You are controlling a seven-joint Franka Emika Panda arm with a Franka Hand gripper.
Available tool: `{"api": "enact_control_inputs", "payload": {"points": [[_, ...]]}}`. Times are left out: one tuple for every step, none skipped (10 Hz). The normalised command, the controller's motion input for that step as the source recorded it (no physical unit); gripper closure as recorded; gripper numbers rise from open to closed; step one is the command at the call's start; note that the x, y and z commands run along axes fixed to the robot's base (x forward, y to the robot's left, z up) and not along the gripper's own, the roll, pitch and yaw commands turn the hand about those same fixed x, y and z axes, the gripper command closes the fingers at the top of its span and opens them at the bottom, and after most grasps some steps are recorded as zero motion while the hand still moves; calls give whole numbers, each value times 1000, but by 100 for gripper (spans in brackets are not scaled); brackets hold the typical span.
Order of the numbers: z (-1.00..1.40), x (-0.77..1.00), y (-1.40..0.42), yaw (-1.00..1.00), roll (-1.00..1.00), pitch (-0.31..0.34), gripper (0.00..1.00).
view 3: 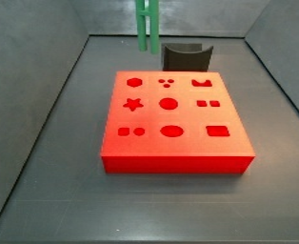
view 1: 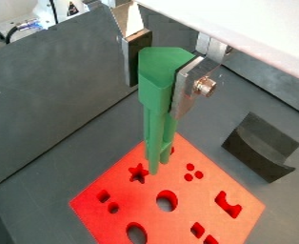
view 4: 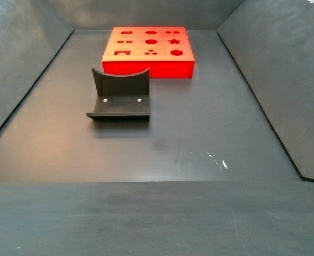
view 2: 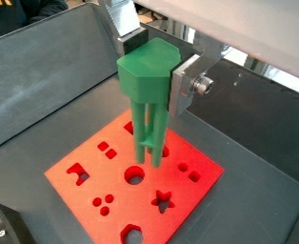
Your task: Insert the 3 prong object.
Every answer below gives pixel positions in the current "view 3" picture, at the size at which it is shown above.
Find dark curved block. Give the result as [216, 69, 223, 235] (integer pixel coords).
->
[161, 43, 213, 71]

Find green three prong peg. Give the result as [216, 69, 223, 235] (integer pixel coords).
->
[135, 0, 159, 54]

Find red shape sorter block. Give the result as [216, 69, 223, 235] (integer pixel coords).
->
[100, 71, 256, 173]

